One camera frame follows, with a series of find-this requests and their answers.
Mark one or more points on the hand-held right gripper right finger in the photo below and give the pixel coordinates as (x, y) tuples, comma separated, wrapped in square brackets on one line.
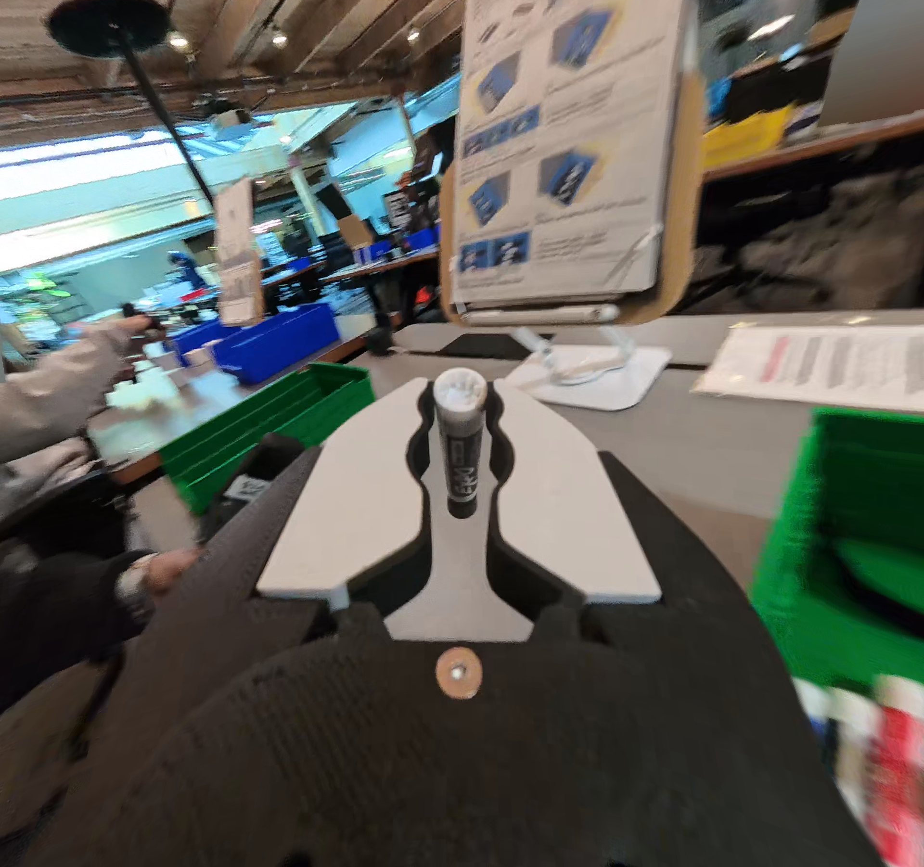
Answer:
[(577, 520)]

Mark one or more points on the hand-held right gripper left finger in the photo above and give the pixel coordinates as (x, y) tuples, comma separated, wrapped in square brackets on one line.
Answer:
[(339, 520)]

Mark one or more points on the green plastic bin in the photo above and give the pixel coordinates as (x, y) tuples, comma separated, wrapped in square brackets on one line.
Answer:
[(289, 405), (794, 557)]

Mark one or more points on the red dry erase marker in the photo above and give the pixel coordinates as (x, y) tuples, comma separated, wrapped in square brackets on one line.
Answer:
[(899, 773)]

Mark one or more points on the person's left forearm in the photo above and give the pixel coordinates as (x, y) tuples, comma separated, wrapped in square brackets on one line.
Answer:
[(58, 614)]

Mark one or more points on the white desk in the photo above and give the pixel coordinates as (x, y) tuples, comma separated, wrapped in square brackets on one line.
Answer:
[(686, 448)]

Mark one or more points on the person's left hand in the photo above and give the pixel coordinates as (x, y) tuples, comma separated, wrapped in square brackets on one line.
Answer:
[(173, 567)]

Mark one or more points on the blue plastic bin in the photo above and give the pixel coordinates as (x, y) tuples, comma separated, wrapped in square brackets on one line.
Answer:
[(202, 336), (281, 340)]

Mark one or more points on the white lamp stand base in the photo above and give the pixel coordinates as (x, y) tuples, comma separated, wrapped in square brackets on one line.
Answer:
[(621, 376)]

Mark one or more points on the wooden board with paper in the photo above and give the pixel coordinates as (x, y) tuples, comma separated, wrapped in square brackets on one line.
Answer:
[(238, 253)]

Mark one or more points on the plastic sleeve document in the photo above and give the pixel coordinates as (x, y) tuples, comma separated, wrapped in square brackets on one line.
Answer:
[(830, 362)]

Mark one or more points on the white panel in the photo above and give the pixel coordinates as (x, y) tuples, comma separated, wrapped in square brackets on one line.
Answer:
[(577, 160)]

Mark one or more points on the yellow plastic bin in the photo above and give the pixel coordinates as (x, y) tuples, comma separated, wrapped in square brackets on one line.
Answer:
[(747, 138)]

